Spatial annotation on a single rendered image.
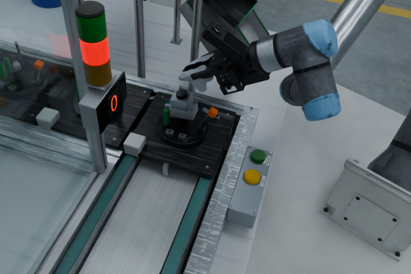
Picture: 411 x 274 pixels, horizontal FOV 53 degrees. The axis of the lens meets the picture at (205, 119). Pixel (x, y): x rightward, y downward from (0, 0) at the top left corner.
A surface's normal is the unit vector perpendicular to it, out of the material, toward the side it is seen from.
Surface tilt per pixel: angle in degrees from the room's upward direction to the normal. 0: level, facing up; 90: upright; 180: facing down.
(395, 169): 27
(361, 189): 90
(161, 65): 0
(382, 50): 0
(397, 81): 0
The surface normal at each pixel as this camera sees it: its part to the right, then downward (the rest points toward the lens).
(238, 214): -0.30, 0.66
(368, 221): -0.61, 0.54
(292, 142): 0.07, -0.70
